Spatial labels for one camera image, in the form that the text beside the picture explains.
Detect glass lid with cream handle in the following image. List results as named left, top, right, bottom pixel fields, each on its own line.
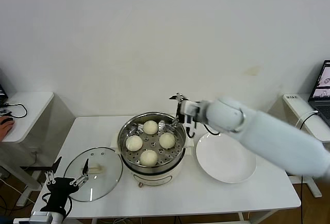
left=63, top=146, right=123, bottom=203

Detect black cable with adapter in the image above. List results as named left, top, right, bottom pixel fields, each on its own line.
left=298, top=112, right=320, bottom=224

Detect white round plate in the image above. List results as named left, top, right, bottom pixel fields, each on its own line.
left=195, top=131, right=257, bottom=185

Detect black looped cable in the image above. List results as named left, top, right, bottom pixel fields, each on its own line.
left=4, top=102, right=28, bottom=118

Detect grey open laptop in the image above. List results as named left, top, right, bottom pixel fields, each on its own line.
left=308, top=59, right=330, bottom=127

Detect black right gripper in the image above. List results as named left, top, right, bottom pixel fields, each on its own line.
left=169, top=92, right=202, bottom=132

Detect person's bare hand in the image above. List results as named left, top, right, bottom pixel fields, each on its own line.
left=0, top=119, right=15, bottom=142

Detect white cable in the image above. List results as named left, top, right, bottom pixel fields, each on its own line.
left=295, top=110, right=319, bottom=132

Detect stainless steel steamer basket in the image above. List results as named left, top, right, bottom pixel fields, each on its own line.
left=117, top=111, right=186, bottom=174

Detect white side table with label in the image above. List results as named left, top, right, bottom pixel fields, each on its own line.
left=282, top=94, right=330, bottom=198

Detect black metal floor bar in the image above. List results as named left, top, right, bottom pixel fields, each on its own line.
left=20, top=166, right=56, bottom=171

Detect white steamed baozi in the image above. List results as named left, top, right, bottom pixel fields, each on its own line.
left=143, top=120, right=159, bottom=135
left=159, top=133, right=176, bottom=149
left=125, top=135, right=143, bottom=152
left=139, top=149, right=158, bottom=167

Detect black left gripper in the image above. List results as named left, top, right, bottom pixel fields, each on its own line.
left=40, top=156, right=90, bottom=212

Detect white electric cooker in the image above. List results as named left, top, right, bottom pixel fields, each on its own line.
left=110, top=131, right=194, bottom=189

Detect large white table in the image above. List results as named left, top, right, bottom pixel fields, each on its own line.
left=31, top=112, right=302, bottom=224

